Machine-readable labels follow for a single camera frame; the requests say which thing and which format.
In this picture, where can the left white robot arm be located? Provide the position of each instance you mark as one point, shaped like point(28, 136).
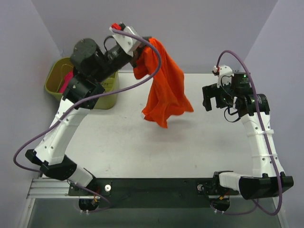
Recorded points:
point(91, 68)

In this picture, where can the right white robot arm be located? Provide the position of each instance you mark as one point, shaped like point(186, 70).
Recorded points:
point(269, 178)

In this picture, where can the orange t shirt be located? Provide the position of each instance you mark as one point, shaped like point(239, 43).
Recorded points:
point(166, 97)

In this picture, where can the aluminium front rail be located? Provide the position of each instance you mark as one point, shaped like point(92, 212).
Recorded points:
point(47, 189)

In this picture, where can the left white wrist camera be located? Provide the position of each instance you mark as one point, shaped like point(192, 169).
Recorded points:
point(128, 44)

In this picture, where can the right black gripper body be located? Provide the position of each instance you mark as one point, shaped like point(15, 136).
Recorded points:
point(214, 95)

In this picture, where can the olive green plastic basket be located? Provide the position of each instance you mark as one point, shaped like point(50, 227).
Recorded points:
point(56, 79)

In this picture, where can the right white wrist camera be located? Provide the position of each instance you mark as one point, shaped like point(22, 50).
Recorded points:
point(224, 74)

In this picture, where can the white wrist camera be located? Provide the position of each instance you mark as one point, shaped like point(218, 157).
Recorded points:
point(224, 74)
point(128, 44)

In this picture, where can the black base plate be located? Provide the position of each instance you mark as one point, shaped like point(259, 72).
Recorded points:
point(161, 193)

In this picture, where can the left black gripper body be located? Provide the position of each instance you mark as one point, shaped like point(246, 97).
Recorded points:
point(134, 57)

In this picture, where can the rolled pink t shirt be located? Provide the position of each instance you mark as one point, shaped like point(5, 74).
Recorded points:
point(67, 79)

